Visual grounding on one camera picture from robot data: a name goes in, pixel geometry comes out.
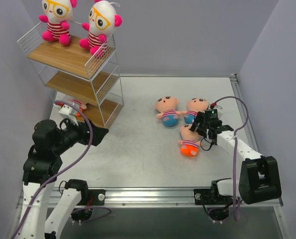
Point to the boy plush blue shorts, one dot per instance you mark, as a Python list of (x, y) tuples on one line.
[(167, 111), (194, 106)]

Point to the white panda plush yellow glasses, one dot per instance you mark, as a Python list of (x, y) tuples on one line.
[(57, 14)]

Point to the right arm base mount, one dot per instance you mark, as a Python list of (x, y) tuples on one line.
[(212, 195)]

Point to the white wire wooden shelf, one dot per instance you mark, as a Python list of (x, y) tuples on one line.
[(74, 73)]

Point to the aluminium table edge rail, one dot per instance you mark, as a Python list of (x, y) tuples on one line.
[(244, 117)]

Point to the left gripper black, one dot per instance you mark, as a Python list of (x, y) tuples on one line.
[(87, 134)]

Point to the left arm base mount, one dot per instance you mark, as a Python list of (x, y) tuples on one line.
[(89, 197)]

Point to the boy plush orange shorts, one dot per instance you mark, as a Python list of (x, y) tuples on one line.
[(82, 105), (190, 142)]

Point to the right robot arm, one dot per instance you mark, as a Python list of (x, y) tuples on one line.
[(255, 177)]

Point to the front aluminium rail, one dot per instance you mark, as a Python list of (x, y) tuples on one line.
[(149, 197)]

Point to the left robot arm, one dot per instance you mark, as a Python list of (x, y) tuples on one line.
[(41, 170)]

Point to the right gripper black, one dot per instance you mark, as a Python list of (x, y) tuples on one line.
[(200, 125)]

